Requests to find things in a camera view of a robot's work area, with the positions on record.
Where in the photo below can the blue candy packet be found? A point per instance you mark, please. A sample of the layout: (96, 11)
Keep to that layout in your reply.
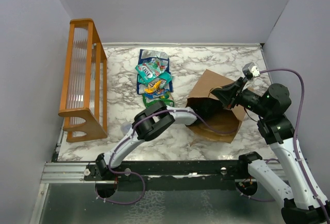
(161, 93)

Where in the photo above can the green yellow snack bag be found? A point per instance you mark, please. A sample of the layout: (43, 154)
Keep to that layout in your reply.
(148, 102)

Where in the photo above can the small clear plastic cup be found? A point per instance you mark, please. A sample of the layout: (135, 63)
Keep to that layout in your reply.
(125, 127)

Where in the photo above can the wooden dish rack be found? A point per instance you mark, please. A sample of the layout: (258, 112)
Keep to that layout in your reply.
(83, 104)

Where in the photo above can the brown paper bag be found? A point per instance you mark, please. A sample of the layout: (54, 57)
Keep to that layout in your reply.
(218, 124)

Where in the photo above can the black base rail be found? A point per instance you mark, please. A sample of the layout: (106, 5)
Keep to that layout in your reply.
(170, 175)

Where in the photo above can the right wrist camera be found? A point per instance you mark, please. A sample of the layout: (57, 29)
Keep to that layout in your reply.
(251, 71)

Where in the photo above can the blue snack bag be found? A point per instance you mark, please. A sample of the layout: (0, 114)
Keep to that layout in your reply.
(146, 55)
(170, 87)

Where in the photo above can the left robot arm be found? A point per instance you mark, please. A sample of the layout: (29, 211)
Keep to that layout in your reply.
(150, 124)

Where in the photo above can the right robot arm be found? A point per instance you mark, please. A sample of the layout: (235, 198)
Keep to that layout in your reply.
(300, 198)

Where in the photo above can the yellow snack packet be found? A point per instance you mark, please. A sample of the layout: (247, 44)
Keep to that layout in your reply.
(153, 87)

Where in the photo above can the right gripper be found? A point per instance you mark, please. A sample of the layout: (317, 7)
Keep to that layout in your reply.
(227, 93)

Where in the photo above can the teal snack packet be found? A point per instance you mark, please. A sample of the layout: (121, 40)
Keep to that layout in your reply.
(142, 84)
(151, 69)

